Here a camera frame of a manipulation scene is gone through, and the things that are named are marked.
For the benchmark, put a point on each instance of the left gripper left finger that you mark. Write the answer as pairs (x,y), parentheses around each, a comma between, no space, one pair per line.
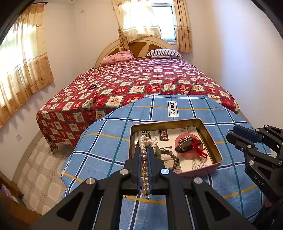
(95,204)

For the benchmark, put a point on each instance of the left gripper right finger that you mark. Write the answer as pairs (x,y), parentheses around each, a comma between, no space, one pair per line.
(192,203)

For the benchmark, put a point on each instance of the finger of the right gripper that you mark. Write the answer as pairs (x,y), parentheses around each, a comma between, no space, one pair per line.
(247,133)
(247,147)

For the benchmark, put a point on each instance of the pink bangle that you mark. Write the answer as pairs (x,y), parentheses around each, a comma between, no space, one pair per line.
(186,137)

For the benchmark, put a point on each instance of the red string pendant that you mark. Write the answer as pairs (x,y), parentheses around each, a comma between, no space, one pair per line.
(198,147)

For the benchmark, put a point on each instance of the green jade bangle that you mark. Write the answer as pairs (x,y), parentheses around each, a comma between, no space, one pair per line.
(157,152)

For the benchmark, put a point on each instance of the printed paper sheet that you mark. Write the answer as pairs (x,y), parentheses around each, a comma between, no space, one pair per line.
(165,139)

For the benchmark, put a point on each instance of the pink metal tin box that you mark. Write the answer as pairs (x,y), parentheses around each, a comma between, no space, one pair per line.
(210,144)

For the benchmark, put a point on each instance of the blue plaid tablecloth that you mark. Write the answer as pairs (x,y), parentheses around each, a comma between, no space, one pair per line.
(103,147)

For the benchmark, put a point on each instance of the wooden furniture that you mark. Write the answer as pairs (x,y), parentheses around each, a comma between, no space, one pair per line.
(14,213)

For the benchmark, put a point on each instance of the red patterned bedspread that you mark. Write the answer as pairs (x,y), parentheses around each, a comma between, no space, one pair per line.
(66,116)

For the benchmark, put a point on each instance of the plaid pillow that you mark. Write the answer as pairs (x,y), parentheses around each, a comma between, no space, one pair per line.
(164,53)

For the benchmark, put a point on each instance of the black object on bed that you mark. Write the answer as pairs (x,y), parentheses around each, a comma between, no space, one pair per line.
(92,87)

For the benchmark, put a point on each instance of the right narrow curtain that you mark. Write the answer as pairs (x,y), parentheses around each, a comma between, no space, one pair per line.
(183,31)

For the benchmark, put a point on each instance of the pink floral pillow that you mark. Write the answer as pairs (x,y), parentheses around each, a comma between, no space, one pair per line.
(118,57)

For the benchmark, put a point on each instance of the beige wooden headboard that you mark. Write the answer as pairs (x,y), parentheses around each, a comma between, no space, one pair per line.
(139,47)

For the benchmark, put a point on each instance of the window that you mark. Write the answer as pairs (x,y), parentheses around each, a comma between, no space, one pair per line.
(165,16)

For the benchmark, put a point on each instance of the left window curtain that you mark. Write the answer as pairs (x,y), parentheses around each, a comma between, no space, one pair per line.
(25,68)

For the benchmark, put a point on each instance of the window curtain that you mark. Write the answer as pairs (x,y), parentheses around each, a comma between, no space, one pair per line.
(25,68)
(135,20)

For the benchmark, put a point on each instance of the middle window curtain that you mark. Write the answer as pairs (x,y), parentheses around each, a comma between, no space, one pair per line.
(135,20)

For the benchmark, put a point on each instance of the wall socket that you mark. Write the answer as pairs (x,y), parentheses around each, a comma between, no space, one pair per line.
(18,137)

